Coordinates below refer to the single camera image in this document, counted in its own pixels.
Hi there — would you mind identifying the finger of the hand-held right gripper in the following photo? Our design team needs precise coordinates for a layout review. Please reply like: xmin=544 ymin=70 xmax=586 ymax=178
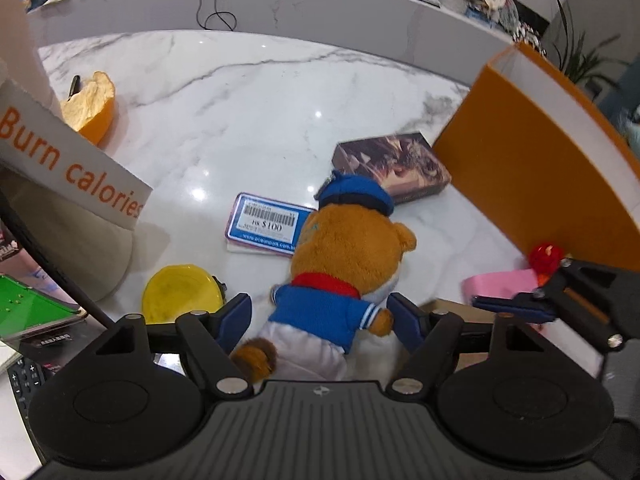
xmin=472 ymin=258 xmax=640 ymax=353

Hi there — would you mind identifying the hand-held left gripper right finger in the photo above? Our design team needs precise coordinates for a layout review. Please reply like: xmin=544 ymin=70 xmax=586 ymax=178
xmin=385 ymin=292 xmax=546 ymax=397

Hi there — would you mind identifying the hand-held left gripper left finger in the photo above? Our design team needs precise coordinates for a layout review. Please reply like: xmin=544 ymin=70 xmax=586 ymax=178
xmin=92 ymin=294 xmax=253 ymax=398

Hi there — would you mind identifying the pink snap wallet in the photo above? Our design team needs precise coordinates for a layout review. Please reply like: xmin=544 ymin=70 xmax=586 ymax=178
xmin=461 ymin=267 xmax=546 ymax=311

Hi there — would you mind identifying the yellow tape measure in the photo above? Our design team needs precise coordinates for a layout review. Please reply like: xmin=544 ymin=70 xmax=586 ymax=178
xmin=141 ymin=264 xmax=228 ymax=323

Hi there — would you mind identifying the brown sailor bear plush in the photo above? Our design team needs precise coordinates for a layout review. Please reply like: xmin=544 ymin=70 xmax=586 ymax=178
xmin=230 ymin=170 xmax=418 ymax=381

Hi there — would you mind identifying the orange storage box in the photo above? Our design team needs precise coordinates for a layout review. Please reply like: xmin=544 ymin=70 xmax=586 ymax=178
xmin=432 ymin=42 xmax=640 ymax=273

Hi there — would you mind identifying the white floral cloth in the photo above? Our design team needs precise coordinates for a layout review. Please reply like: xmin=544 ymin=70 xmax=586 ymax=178
xmin=542 ymin=327 xmax=607 ymax=378

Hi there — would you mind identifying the blue white price tag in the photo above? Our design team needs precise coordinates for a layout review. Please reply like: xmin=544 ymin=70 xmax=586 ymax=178
xmin=225 ymin=192 xmax=318 ymax=258

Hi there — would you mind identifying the dark printed card box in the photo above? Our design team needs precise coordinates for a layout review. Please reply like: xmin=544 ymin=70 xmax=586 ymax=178
xmin=332 ymin=131 xmax=451 ymax=205

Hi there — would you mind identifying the black tablet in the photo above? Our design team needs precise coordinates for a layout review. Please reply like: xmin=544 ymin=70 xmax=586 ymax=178
xmin=0 ymin=195 xmax=113 ymax=341

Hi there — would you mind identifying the black remote control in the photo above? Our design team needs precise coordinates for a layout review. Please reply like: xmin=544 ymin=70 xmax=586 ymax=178
xmin=7 ymin=355 xmax=56 ymax=401

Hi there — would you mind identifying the orange peel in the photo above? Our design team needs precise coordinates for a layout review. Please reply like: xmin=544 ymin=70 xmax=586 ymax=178
xmin=60 ymin=71 xmax=117 ymax=143

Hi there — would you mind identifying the green potted plant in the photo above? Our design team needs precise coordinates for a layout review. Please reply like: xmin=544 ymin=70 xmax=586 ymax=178
xmin=552 ymin=0 xmax=626 ymax=96

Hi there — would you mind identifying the beige bag with lettered strap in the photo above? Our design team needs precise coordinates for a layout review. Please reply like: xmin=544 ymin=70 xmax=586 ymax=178
xmin=0 ymin=77 xmax=153 ymax=301

